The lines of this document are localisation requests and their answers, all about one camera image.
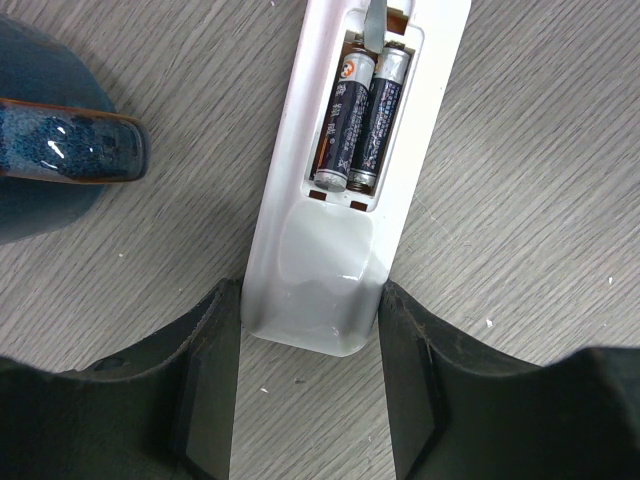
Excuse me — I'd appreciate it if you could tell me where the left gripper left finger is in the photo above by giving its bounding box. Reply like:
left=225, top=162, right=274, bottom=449
left=1, top=279, right=241, bottom=479

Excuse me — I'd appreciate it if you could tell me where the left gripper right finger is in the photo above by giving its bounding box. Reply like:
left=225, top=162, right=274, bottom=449
left=379, top=282, right=639, bottom=479

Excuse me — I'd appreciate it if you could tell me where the white remote control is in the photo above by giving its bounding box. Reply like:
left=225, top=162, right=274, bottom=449
left=241, top=1, right=470, bottom=357

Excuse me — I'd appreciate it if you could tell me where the dark AAA battery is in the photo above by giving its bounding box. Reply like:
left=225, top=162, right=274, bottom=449
left=313, top=45, right=375, bottom=192
left=347, top=42, right=411, bottom=195

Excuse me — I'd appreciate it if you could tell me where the orange handled screwdriver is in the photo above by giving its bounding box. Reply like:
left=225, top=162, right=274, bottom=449
left=363, top=0, right=387, bottom=54

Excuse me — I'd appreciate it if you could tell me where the dark blue ceramic mug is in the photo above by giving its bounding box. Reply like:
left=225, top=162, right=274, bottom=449
left=1, top=15, right=151, bottom=244

